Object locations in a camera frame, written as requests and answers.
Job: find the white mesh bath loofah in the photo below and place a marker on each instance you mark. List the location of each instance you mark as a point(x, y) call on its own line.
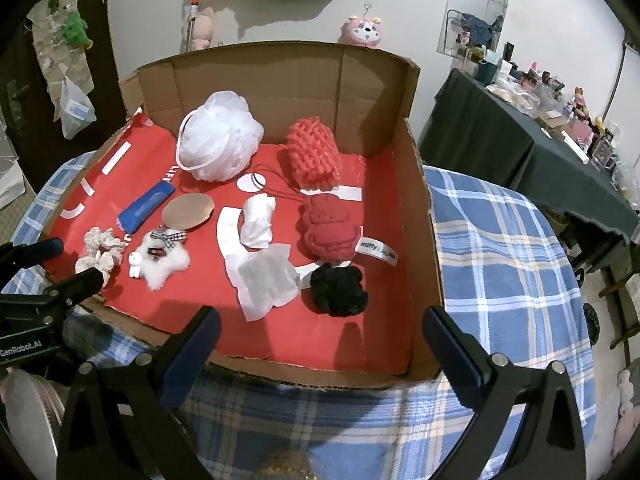
point(220, 135)

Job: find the dark green covered table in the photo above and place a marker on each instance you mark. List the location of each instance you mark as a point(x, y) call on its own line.
point(500, 135)

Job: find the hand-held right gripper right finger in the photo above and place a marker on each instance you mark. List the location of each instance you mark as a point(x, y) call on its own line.
point(450, 350)

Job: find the hanging plastic bag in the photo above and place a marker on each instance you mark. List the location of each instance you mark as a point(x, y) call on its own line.
point(75, 110)

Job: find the black scrunchie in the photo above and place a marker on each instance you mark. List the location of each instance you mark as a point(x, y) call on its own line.
point(340, 290)

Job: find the white tube red cap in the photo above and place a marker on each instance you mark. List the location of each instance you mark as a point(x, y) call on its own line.
point(192, 25)

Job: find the white tissue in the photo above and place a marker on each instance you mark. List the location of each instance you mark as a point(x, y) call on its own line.
point(257, 222)
point(262, 280)

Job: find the pale pink plush toy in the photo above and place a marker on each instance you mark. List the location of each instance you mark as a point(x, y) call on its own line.
point(627, 410)

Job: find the clutter of cosmetics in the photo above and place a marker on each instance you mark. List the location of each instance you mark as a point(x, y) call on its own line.
point(550, 105)

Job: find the green plush toy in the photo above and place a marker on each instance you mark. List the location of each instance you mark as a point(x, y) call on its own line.
point(75, 30)

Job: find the cream crochet scrunchie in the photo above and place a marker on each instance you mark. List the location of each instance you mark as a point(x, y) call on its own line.
point(100, 250)

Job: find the red plush bunny pouch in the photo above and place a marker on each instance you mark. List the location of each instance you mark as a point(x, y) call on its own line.
point(327, 230)

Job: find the blue plaid blanket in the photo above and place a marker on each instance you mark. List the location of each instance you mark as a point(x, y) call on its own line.
point(500, 260)

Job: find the wall mirror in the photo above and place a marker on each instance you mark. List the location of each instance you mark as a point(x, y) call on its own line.
point(475, 10)

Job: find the round pink plush pendant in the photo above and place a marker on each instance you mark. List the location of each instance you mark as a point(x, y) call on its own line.
point(362, 30)

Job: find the blue packet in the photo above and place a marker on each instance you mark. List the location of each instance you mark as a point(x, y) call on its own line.
point(145, 207)

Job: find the coral knitted sponge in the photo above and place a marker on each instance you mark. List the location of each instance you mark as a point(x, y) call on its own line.
point(312, 152)

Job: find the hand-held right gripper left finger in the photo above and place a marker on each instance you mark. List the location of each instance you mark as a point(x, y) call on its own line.
point(197, 345)

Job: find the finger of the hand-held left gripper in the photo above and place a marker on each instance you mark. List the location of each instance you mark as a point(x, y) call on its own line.
point(75, 285)
point(42, 250)

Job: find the cardboard box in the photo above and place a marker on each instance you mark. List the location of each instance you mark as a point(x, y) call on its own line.
point(280, 80)

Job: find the dark wooden door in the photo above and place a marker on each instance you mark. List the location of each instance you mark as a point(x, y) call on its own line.
point(100, 35)

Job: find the hanging door organizer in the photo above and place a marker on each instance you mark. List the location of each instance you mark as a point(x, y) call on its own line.
point(50, 55)

